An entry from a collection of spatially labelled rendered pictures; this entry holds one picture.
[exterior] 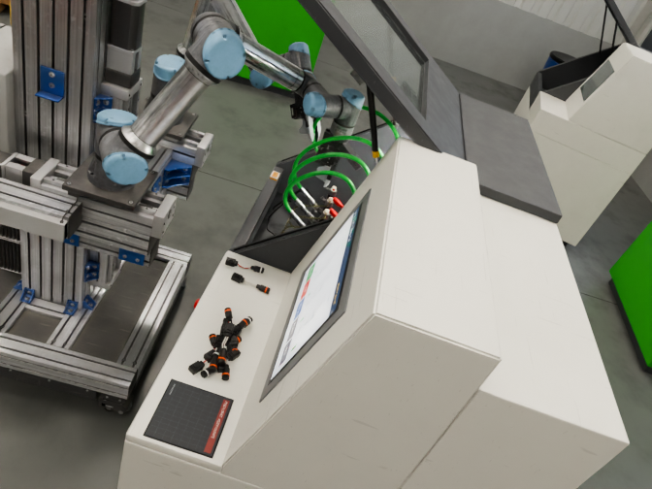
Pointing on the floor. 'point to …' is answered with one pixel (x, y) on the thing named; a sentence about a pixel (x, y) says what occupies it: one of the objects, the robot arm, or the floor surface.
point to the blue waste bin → (557, 58)
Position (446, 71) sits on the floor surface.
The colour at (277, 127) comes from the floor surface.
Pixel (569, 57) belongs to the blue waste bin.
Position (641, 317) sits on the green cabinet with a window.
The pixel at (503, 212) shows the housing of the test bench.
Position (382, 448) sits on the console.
